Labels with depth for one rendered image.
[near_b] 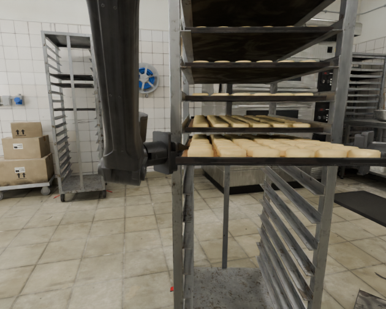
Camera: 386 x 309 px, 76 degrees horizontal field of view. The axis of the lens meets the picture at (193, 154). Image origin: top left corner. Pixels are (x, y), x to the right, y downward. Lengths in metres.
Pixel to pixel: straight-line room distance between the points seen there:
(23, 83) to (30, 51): 0.41
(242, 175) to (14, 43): 3.23
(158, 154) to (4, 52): 3.54
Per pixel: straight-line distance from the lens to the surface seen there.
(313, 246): 0.92
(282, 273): 1.24
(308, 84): 3.40
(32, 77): 3.89
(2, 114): 4.01
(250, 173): 3.16
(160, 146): 0.59
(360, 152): 0.55
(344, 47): 0.81
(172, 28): 0.73
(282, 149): 0.55
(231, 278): 1.59
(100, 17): 0.31
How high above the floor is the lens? 1.12
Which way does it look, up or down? 12 degrees down
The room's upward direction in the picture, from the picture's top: straight up
